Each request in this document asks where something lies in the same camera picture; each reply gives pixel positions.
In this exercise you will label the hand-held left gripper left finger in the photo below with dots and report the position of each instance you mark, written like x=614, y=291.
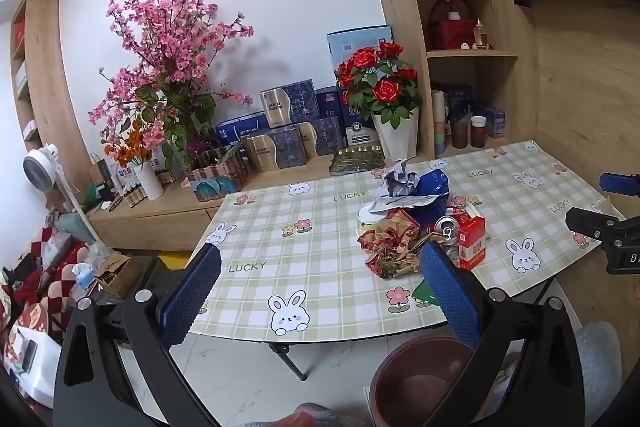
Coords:
x=192, y=297

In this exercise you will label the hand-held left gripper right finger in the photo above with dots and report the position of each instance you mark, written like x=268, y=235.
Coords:
x=450, y=297

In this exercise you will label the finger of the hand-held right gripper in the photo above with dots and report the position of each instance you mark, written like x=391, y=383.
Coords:
x=590, y=222
x=620, y=184

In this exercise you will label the brown plastic bin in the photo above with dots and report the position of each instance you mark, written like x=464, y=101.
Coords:
x=415, y=387

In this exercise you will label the green paper piece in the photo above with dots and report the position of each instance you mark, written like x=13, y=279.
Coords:
x=424, y=296

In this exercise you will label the yellow floor item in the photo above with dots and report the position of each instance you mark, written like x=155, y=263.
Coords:
x=175, y=262

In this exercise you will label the red cigarette box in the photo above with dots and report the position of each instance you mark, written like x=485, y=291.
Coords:
x=472, y=242

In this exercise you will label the silver drink can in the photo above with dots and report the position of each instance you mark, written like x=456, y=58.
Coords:
x=446, y=234

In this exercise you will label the crumpled gold red wrapper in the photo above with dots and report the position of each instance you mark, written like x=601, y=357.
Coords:
x=395, y=247

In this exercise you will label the wooden sideboard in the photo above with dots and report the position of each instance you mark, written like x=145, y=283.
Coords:
x=165, y=219

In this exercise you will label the open cardboard box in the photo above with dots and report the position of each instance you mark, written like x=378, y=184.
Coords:
x=112, y=274

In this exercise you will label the checked rabbit print tablecloth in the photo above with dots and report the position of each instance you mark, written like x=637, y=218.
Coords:
x=300, y=277

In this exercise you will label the white green paper tub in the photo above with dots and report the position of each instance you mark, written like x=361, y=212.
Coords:
x=372, y=219

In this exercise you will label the blue carton box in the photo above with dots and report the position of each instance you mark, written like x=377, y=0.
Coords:
x=430, y=187

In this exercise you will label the row of brown vials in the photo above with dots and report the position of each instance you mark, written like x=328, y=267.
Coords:
x=134, y=193

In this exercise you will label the white cylinder vase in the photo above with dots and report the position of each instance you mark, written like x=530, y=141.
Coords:
x=149, y=179

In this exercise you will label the crumpled silver wrapper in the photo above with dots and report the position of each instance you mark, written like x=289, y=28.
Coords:
x=397, y=182

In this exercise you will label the small blue box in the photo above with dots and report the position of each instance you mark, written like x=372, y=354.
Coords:
x=495, y=122

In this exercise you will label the purple flower bunch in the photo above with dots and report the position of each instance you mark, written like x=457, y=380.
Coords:
x=199, y=147

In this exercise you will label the brown paper bag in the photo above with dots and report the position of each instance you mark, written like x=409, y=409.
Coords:
x=102, y=174

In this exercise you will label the wooden shelf unit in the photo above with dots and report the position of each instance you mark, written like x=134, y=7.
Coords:
x=500, y=82

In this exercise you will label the red white checkered blanket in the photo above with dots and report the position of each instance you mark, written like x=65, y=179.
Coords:
x=35, y=277

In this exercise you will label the green gold tray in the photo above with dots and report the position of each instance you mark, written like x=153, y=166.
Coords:
x=357, y=162

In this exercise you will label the orange flower bunch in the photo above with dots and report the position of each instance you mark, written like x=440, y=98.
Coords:
x=132, y=144

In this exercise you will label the white paper flower wrap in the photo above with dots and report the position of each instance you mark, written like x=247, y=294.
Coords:
x=397, y=139

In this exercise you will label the gold blue gift box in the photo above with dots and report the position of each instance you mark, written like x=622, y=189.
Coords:
x=275, y=150
x=290, y=104
x=322, y=137

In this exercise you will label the stack of pastel cups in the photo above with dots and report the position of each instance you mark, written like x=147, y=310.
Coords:
x=438, y=127

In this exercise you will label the white plastic bag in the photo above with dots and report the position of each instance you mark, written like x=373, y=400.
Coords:
x=35, y=367

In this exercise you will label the person's fuzzy slipper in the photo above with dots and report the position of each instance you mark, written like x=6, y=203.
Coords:
x=325, y=417

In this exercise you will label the flat blue box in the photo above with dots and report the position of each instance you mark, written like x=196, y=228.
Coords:
x=242, y=129

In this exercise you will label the dark blue shelf box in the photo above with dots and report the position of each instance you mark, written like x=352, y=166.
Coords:
x=459, y=99

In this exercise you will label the blue white round emblem box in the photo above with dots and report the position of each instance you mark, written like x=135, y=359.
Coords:
x=357, y=124

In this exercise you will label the white desk fan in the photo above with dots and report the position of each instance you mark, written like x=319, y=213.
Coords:
x=42, y=169

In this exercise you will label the glass perfume bottle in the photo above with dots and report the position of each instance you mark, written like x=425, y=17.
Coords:
x=480, y=37

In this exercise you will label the red rose bouquet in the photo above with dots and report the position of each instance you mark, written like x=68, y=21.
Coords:
x=380, y=89

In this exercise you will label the dark blue red label box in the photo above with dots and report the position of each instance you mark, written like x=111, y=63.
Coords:
x=329, y=104

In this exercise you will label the red gift basket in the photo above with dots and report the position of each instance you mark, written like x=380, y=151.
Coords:
x=450, y=32

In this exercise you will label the pink blossom bouquet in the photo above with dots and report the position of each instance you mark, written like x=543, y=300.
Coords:
x=170, y=47

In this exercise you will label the large light blue box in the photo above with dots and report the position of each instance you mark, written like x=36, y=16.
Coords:
x=357, y=39

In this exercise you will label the narrow wooden shelf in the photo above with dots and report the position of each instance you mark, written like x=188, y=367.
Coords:
x=30, y=72

